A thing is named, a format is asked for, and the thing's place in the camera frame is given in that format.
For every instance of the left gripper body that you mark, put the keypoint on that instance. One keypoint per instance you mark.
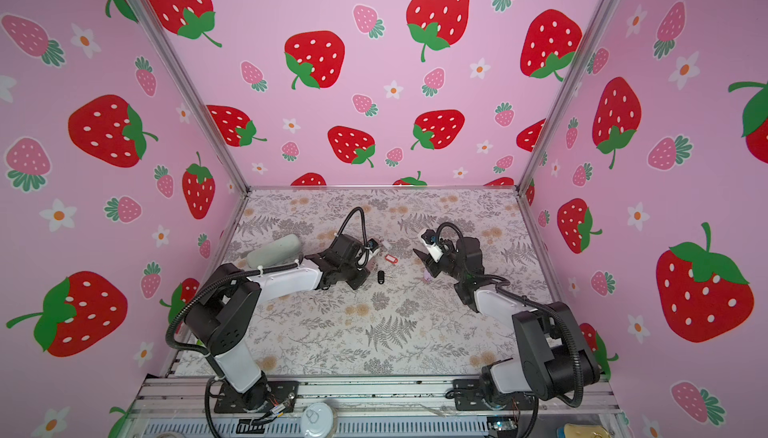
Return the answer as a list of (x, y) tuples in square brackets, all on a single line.
[(353, 274)]

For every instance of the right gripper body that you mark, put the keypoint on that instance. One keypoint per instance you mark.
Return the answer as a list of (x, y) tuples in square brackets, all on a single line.
[(448, 264)]

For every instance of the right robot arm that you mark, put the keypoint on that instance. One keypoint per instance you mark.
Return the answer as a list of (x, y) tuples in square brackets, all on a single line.
[(554, 360)]

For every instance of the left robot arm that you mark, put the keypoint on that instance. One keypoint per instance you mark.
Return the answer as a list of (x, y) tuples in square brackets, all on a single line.
[(215, 321)]

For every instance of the grey-green oblong object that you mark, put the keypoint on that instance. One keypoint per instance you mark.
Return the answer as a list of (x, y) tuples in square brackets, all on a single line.
[(279, 252)]

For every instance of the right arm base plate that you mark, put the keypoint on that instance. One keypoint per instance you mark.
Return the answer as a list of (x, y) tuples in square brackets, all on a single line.
[(476, 394)]

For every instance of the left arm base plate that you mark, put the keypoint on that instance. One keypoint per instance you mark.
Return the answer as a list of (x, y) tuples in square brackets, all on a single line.
[(262, 398)]

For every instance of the aluminium front rail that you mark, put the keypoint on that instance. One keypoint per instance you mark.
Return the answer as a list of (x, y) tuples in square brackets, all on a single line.
[(182, 397)]

